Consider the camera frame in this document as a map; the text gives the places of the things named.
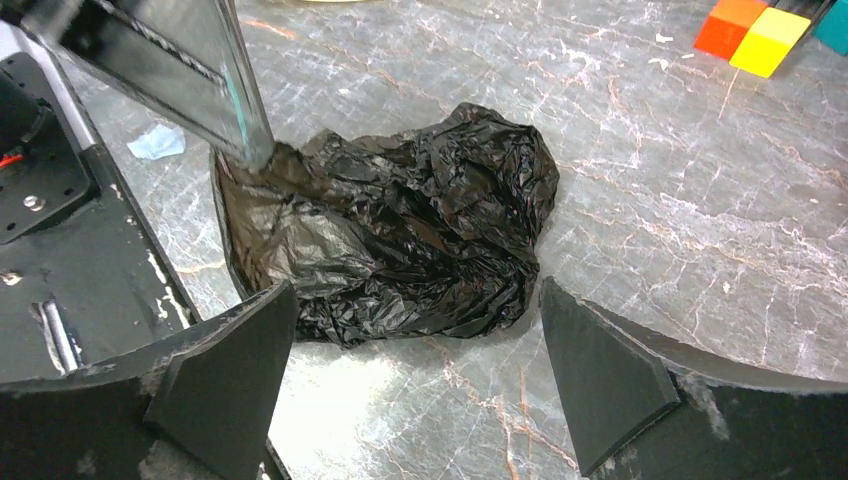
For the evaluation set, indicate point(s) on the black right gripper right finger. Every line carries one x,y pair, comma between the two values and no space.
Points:
642,405

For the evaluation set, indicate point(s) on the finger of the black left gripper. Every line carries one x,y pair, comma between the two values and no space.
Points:
185,60

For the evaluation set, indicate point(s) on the black plastic trash bag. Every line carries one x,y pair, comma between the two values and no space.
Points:
426,232

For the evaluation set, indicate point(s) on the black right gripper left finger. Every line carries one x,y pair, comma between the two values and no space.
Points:
195,405

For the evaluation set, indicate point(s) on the teal cube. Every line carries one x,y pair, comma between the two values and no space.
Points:
831,30

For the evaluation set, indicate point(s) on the red cube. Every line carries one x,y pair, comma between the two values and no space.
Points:
726,26

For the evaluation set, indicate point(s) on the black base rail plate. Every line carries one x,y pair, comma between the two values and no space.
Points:
83,277

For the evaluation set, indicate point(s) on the yellow cube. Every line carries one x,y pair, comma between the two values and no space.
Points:
768,41

